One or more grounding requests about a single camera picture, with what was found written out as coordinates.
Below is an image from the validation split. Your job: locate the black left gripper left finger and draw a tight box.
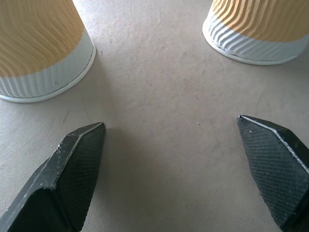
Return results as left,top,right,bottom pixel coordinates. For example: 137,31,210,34
0,121,107,232

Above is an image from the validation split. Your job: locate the tan and white ribbed paper cup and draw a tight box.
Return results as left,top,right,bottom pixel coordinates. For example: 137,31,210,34
202,0,309,66
0,0,97,103

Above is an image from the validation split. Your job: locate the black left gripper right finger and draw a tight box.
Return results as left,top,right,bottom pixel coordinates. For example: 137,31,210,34
237,115,309,232

